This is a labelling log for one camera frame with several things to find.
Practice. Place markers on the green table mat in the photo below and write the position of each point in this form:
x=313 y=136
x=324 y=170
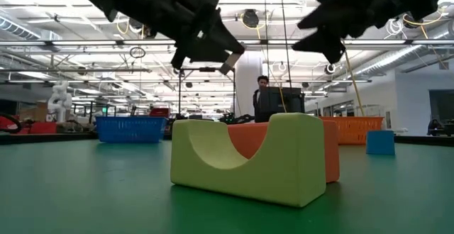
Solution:
x=88 y=191

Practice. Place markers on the person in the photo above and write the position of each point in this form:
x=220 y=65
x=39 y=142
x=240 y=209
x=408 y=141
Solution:
x=434 y=126
x=261 y=82

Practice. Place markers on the red crate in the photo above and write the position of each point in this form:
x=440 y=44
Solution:
x=42 y=127

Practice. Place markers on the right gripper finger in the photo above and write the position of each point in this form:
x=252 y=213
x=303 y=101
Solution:
x=321 y=46
x=319 y=17

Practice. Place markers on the black monitor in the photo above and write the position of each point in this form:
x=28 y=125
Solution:
x=280 y=103

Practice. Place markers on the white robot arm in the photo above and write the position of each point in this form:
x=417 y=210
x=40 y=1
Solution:
x=59 y=101

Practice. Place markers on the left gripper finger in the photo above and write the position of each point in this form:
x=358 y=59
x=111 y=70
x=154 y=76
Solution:
x=227 y=42
x=179 y=58

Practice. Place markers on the blue plastic basket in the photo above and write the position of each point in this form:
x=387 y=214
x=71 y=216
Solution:
x=129 y=129

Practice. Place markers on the blue cube block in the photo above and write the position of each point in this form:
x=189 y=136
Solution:
x=380 y=143

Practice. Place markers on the orange-red plastic basket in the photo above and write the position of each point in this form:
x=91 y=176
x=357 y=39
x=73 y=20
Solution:
x=354 y=129

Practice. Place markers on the yellow-green arch block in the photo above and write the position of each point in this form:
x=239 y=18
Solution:
x=283 y=163

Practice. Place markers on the pink arch block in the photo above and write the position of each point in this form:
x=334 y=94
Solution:
x=248 y=138

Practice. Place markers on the black table frame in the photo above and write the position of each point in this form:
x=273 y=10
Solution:
x=53 y=137

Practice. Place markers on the red box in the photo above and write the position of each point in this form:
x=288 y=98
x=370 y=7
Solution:
x=159 y=112

